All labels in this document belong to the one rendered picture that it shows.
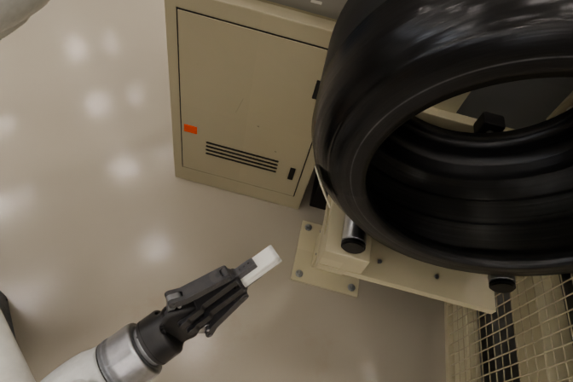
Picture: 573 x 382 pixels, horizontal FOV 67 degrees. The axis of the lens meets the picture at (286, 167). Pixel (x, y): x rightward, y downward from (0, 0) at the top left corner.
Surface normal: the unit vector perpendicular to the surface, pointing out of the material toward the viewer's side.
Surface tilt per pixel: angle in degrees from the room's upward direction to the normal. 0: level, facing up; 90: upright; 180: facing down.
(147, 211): 0
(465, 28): 56
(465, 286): 0
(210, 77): 90
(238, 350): 0
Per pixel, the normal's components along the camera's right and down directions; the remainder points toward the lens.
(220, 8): -0.20, 0.77
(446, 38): -0.55, 0.08
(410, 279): 0.17, -0.58
